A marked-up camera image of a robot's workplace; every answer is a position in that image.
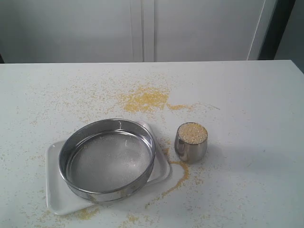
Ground spilled yellow millet pile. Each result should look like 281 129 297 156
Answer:
123 85 172 112

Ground yellow millet arc spill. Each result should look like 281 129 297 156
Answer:
161 160 190 197

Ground small stainless steel cup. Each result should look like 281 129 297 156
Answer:
174 129 208 163

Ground round steel sieve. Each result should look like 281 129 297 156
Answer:
58 119 156 203

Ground white rectangular tray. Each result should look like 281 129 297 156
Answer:
46 121 171 215

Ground yellow grains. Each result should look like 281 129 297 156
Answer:
178 123 208 144

